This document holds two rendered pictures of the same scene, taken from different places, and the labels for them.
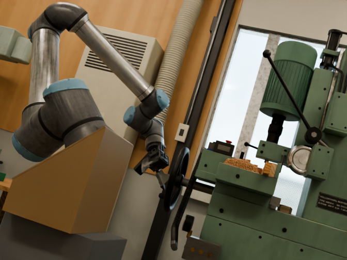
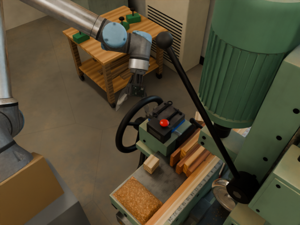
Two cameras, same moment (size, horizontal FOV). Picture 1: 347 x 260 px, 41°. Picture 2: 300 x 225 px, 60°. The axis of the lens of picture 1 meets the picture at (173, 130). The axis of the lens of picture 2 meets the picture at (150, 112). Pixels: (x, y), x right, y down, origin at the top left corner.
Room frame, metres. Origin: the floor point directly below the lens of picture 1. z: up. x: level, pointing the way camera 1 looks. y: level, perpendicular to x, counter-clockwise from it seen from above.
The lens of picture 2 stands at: (1.41, -0.49, 1.69)
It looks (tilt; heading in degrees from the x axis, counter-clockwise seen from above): 49 degrees down; 33
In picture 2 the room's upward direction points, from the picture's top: straight up
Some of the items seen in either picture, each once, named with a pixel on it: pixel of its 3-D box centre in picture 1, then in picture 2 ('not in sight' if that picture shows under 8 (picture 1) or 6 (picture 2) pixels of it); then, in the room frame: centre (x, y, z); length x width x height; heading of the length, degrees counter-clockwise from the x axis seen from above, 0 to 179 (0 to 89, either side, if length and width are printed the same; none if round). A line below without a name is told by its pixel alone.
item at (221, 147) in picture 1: (221, 148); (164, 120); (1.92, -0.21, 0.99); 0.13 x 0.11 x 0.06; 169
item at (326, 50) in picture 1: (332, 50); not in sight; (1.89, -0.55, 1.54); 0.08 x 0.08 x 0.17; 79
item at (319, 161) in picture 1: (318, 163); (244, 221); (1.73, -0.56, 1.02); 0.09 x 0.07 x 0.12; 169
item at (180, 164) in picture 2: not in sight; (193, 154); (1.89, -0.35, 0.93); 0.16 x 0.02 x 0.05; 169
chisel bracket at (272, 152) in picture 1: (273, 154); (222, 144); (1.91, -0.43, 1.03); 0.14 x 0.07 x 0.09; 79
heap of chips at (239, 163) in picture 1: (241, 164); (137, 197); (1.67, -0.28, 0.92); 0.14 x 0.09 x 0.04; 79
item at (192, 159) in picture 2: not in sight; (203, 149); (1.93, -0.37, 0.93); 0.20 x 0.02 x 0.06; 169
